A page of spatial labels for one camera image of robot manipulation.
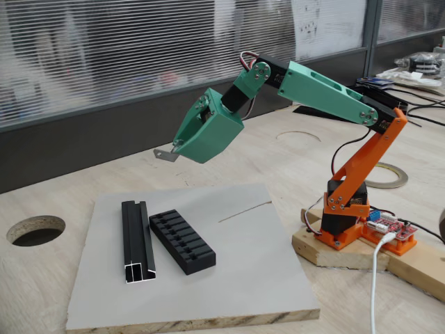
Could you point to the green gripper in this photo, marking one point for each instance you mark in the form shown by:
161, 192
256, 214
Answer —
212, 139

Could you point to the small metal slot nut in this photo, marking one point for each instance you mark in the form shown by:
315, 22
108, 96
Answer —
163, 154

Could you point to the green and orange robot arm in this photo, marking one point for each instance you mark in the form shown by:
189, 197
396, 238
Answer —
320, 90

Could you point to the black slotted holder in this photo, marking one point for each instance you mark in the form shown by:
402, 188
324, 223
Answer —
184, 243

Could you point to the flat black sheet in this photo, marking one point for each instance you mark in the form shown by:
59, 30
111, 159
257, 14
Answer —
313, 112

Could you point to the black aluminium profile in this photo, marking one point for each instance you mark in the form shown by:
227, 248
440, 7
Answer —
133, 240

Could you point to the grey board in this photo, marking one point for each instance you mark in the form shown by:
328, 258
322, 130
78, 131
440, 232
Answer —
243, 278

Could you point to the white paper sheet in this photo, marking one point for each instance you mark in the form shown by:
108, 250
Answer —
330, 28

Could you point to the blue card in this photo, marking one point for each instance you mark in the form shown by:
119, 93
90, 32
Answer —
375, 81

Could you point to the wooden base block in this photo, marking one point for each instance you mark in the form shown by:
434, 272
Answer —
347, 259

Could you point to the long black box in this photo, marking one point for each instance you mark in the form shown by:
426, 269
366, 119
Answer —
389, 99

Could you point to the tape roll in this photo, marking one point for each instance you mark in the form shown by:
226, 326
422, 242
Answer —
402, 178

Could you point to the red controller board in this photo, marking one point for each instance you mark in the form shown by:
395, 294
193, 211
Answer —
400, 229

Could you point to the black and white bundle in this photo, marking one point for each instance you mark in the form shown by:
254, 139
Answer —
422, 64

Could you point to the long wooden plank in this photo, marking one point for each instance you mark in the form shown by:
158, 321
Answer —
417, 271

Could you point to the dark object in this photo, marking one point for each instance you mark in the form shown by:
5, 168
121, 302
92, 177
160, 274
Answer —
442, 226

